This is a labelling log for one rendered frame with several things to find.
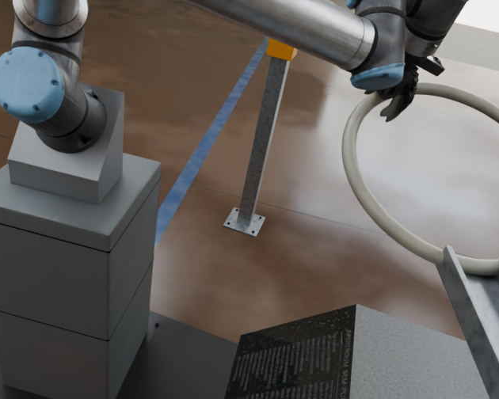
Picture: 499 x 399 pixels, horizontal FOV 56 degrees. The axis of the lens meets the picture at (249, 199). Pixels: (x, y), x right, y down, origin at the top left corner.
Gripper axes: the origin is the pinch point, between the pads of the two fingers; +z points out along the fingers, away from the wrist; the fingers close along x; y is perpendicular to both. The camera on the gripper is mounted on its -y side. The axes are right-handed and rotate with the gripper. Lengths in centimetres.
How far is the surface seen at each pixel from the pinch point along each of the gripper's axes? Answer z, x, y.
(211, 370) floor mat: 117, 22, 44
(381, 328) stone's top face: 21, 44, 20
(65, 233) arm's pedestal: 35, -11, 79
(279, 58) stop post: 65, -85, -28
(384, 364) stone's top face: 17, 51, 25
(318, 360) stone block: 24, 44, 36
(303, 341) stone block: 30, 38, 35
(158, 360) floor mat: 117, 10, 62
